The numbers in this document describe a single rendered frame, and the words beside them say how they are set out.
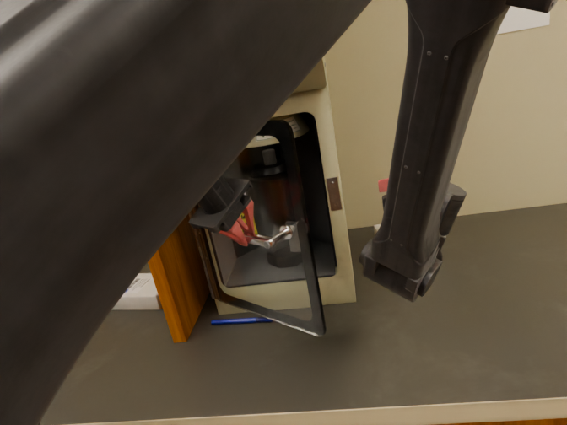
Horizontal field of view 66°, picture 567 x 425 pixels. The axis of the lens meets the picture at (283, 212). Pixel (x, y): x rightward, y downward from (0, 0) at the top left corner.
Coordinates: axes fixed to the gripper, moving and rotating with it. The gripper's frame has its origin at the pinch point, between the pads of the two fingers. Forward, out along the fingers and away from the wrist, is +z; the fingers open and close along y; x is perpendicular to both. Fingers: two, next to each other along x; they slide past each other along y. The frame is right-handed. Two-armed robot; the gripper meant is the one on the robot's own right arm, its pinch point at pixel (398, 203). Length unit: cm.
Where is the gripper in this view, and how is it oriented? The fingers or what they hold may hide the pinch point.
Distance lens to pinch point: 77.5
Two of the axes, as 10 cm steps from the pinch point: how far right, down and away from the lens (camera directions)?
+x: -9.8, 1.4, 1.7
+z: 1.0, -3.9, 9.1
